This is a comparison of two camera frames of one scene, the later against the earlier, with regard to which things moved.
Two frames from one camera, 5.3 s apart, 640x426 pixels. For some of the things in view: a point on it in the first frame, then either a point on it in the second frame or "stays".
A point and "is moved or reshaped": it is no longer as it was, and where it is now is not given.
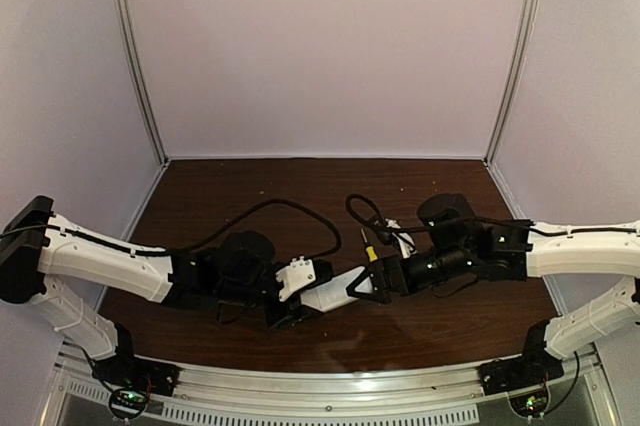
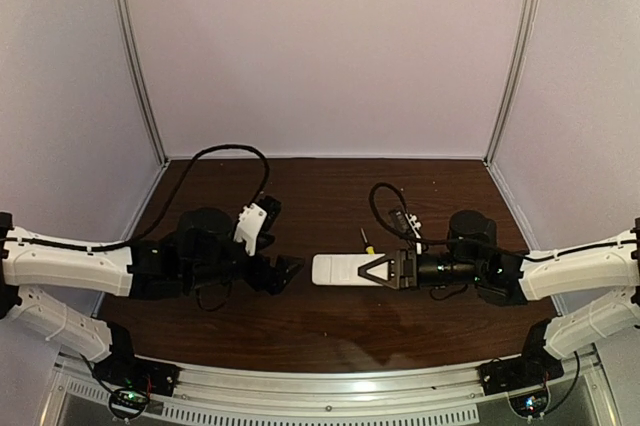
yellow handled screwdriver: [369, 249] stays
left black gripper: [279, 310] → [261, 275]
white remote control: [332, 293] is moved or reshaped
